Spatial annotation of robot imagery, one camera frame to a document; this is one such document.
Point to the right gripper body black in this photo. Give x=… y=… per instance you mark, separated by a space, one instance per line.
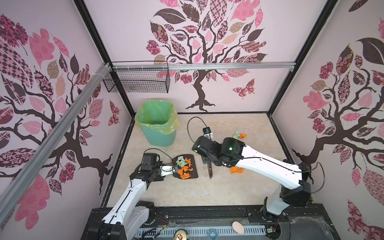
x=213 y=160

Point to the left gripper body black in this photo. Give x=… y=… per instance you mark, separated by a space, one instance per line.
x=156 y=170

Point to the dark brown hand broom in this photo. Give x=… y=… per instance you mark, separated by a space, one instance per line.
x=210 y=168

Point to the dark brown dustpan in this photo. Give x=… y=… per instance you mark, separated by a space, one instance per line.
x=194 y=173

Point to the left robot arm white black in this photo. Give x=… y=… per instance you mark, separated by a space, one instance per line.
x=124 y=220

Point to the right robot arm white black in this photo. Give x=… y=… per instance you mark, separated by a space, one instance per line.
x=294 y=190

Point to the orange green scrap back centre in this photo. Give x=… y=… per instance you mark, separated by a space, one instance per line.
x=181 y=162

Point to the green trash bin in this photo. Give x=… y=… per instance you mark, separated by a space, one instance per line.
x=158 y=139

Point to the green orange scrap back right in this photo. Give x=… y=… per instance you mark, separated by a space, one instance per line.
x=238 y=135

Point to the orange paper scrap back left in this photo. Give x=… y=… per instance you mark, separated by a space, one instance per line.
x=185 y=172

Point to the orange scrap right front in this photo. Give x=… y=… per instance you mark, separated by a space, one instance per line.
x=237 y=170

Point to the yellow-green bin liner bag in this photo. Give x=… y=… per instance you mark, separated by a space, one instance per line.
x=158 y=115

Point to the round can lid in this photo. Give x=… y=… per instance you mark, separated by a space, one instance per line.
x=181 y=235

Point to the pink oval object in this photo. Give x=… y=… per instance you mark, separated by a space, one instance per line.
x=238 y=228

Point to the blue tape roll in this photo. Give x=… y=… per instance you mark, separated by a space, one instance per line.
x=213 y=234

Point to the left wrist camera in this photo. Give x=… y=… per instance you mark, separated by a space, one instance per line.
x=167 y=170

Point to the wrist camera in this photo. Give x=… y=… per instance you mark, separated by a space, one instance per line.
x=207 y=133
x=167 y=170

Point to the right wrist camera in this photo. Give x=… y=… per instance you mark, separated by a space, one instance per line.
x=207 y=133

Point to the white slotted cable duct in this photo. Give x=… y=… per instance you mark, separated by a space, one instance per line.
x=201 y=232

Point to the black wire basket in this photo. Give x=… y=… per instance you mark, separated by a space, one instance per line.
x=138 y=77

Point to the aluminium rail back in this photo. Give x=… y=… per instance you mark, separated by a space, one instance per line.
x=222 y=66

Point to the aluminium rail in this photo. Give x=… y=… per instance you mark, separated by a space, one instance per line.
x=222 y=66
x=17 y=188

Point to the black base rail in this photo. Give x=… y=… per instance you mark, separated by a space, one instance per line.
x=310 y=222

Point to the aluminium rail left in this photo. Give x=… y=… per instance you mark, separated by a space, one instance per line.
x=17 y=188

